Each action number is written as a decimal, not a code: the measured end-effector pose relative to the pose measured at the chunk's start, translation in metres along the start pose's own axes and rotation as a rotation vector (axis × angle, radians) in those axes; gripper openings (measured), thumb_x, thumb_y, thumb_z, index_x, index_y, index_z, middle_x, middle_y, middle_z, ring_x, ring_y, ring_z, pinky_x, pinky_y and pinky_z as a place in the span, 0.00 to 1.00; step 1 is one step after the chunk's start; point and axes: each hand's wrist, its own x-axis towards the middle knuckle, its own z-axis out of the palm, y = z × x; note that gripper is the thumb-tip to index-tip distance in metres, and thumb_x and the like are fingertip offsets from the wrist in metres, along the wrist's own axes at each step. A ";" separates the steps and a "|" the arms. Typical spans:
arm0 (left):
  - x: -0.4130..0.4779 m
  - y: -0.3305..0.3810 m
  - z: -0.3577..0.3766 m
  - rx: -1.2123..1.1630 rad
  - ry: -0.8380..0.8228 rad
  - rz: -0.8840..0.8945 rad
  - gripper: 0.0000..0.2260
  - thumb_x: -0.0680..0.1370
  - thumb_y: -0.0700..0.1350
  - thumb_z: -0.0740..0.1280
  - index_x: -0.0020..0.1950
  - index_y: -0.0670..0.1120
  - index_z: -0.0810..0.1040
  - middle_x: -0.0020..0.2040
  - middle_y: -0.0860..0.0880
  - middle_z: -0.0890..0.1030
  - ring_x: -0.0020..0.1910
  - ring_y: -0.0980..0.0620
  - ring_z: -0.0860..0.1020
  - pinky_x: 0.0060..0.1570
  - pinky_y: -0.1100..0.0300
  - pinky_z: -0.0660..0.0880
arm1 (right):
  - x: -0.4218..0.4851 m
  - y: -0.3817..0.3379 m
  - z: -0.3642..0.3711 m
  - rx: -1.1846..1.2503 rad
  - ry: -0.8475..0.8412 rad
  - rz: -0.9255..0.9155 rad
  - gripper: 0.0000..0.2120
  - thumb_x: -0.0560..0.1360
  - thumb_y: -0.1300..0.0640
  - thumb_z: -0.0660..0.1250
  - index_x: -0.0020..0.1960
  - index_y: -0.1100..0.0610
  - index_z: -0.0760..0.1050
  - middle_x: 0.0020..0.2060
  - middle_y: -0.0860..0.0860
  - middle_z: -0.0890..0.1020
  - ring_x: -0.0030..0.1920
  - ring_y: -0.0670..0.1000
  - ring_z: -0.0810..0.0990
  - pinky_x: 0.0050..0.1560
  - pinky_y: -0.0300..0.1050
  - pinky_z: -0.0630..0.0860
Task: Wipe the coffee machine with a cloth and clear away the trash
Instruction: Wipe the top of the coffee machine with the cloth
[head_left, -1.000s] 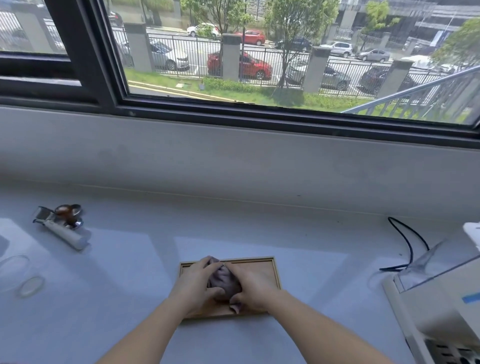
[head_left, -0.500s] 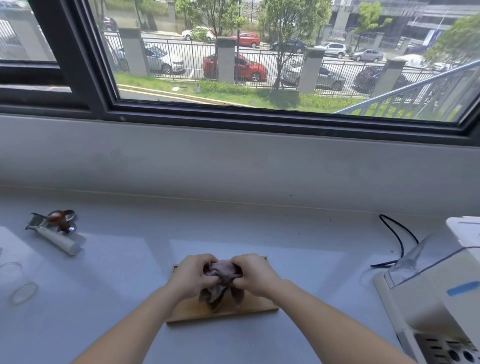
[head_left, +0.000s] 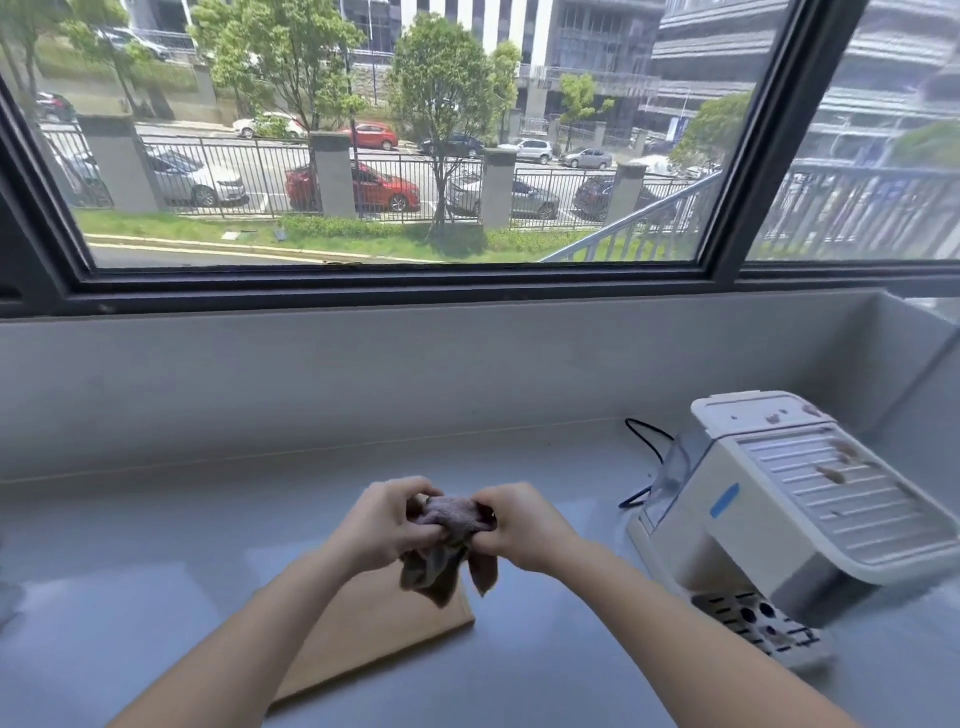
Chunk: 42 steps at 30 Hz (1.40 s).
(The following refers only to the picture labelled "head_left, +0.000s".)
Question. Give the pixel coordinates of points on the grey office building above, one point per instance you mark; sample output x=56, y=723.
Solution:
x=720, y=52

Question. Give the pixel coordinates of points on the white coffee machine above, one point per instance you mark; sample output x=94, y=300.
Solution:
x=772, y=517

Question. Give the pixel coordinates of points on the row of parked cars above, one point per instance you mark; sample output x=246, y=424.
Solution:
x=375, y=187

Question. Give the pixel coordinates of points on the person's left hand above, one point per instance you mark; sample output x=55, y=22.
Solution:
x=375, y=529

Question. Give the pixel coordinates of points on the grey concrete fence pillar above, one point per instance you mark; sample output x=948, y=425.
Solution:
x=497, y=187
x=120, y=165
x=334, y=176
x=624, y=191

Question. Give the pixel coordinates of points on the wooden cutting board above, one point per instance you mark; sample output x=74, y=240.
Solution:
x=375, y=637

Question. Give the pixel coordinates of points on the person's right forearm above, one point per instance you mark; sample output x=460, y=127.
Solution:
x=675, y=637

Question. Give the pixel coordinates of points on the person's left fingers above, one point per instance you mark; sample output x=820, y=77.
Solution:
x=420, y=491

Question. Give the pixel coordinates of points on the dark window frame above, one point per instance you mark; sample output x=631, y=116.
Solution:
x=420, y=281

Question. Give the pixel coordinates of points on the person's left forearm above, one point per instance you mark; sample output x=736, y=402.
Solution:
x=247, y=637

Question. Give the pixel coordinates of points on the white metal railing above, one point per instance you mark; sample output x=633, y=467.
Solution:
x=660, y=217

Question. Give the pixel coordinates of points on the person's right hand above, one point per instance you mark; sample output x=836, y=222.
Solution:
x=529, y=529

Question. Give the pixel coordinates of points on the green street tree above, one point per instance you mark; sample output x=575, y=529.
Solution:
x=67, y=37
x=581, y=101
x=442, y=82
x=289, y=52
x=712, y=127

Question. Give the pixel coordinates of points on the white striped office building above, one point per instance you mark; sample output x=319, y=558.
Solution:
x=525, y=22

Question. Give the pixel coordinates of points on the person's right fingers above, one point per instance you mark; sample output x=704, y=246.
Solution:
x=491, y=499

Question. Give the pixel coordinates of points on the brown-grey cleaning cloth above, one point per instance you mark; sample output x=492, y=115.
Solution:
x=450, y=525

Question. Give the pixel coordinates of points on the black metal fence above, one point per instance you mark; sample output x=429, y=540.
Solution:
x=240, y=169

